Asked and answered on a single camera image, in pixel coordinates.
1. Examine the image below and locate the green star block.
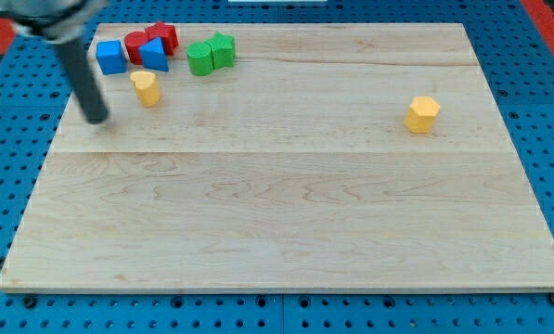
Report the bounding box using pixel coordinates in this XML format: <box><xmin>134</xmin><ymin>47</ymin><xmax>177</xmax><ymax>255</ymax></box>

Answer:
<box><xmin>205</xmin><ymin>32</ymin><xmax>236</xmax><ymax>70</ymax></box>

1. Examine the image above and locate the yellow heart block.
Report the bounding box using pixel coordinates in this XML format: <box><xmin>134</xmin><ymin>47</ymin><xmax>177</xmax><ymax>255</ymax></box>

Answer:
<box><xmin>129</xmin><ymin>71</ymin><xmax>161</xmax><ymax>108</ymax></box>

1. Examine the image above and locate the red star block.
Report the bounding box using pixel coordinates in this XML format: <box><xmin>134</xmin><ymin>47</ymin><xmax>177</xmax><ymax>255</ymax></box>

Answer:
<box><xmin>145</xmin><ymin>21</ymin><xmax>179</xmax><ymax>57</ymax></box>

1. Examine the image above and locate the light wooden board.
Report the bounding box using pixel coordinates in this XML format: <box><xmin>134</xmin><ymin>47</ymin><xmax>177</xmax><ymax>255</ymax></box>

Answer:
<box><xmin>0</xmin><ymin>23</ymin><xmax>554</xmax><ymax>294</ymax></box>

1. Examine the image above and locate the green cylinder block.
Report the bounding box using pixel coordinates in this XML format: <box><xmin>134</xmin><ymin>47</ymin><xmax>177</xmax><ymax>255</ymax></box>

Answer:
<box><xmin>186</xmin><ymin>42</ymin><xmax>213</xmax><ymax>76</ymax></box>

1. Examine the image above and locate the yellow hexagon block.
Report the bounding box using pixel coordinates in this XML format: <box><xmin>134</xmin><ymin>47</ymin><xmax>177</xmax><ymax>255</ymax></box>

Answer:
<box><xmin>404</xmin><ymin>96</ymin><xmax>441</xmax><ymax>134</ymax></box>

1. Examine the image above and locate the blue triangle block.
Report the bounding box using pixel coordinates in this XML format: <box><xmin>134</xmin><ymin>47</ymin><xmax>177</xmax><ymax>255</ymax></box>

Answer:
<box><xmin>138</xmin><ymin>37</ymin><xmax>169</xmax><ymax>71</ymax></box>

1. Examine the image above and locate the red cylinder block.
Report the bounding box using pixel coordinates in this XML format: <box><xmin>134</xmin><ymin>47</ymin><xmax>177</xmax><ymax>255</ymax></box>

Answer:
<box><xmin>123</xmin><ymin>31</ymin><xmax>148</xmax><ymax>65</ymax></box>

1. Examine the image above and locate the blue cube block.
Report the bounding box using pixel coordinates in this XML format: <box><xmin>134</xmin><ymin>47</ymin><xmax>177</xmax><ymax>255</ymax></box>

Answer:
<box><xmin>96</xmin><ymin>40</ymin><xmax>127</xmax><ymax>75</ymax></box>

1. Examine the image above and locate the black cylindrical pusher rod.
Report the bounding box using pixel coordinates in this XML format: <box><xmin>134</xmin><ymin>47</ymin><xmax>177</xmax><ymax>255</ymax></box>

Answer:
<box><xmin>54</xmin><ymin>37</ymin><xmax>109</xmax><ymax>124</ymax></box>

